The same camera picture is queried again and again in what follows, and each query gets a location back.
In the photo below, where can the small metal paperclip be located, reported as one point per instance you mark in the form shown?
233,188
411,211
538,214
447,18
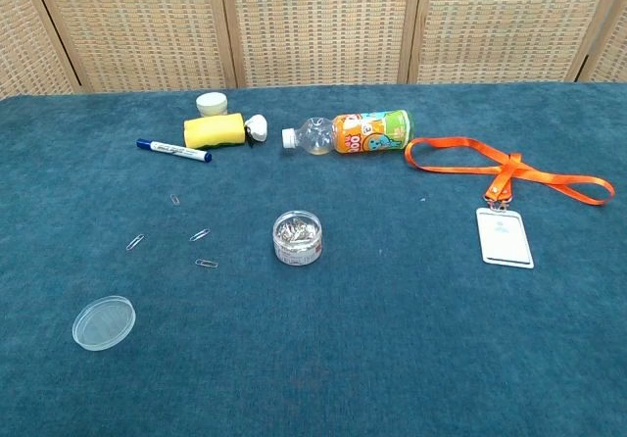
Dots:
200,234
206,263
135,241
175,199

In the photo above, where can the clear round paperclip container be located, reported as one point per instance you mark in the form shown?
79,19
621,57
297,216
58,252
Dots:
297,241

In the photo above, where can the orange label plastic bottle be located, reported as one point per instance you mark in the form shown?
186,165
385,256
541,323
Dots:
367,131

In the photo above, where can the small white black object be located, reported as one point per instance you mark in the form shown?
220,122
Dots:
257,128

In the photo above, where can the blue tablecloth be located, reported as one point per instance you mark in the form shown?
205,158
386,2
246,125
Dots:
343,334

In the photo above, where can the white round jar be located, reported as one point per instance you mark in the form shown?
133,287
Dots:
211,104

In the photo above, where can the blue white marker pen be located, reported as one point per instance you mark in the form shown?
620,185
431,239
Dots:
174,150

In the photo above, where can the woven folding screen panel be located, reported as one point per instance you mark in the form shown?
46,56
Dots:
318,25
504,20
142,25
614,55
19,45

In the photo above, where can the white badge holder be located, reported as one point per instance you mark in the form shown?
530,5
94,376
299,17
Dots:
504,237

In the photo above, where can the clear round plastic lid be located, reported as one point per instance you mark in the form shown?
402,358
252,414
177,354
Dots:
104,323

